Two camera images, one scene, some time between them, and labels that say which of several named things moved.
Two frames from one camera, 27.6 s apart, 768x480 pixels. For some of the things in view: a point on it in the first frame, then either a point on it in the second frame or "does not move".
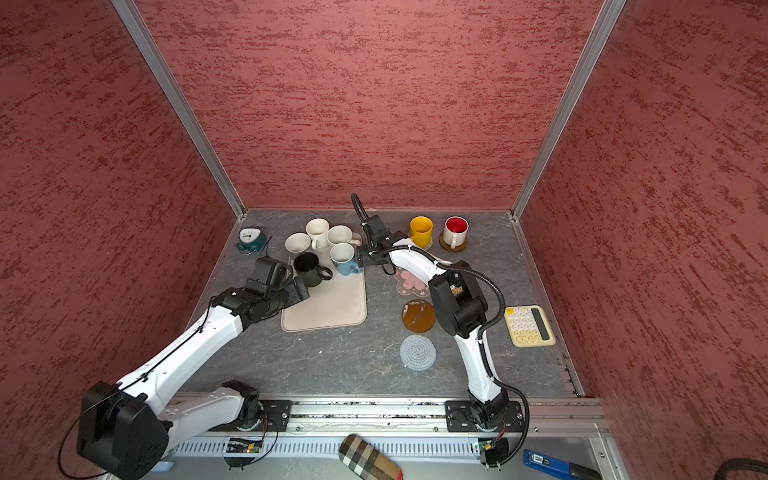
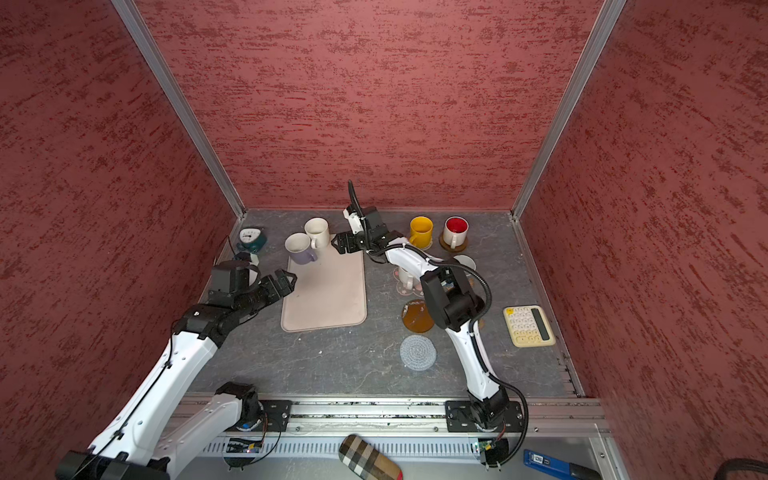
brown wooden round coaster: (418, 316) does not move
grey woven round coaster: (417, 352) does not move
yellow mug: (421, 231) does not move
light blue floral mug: (342, 257) to (466, 261)
